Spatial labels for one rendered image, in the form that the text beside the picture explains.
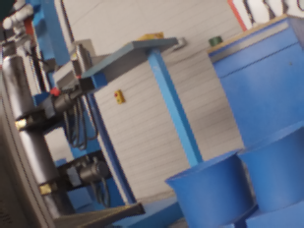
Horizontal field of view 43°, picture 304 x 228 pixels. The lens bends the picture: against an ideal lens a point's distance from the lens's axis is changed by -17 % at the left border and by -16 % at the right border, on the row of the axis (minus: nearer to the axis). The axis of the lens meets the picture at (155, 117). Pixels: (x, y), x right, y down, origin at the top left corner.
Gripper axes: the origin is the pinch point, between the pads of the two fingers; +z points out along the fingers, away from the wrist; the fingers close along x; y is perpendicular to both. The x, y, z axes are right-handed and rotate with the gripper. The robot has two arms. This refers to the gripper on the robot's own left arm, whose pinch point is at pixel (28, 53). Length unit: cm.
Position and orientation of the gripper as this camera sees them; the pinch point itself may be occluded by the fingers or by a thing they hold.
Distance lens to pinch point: 297.0
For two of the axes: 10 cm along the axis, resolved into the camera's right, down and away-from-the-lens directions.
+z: 4.1, 9.0, 1.7
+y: 1.3, -2.4, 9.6
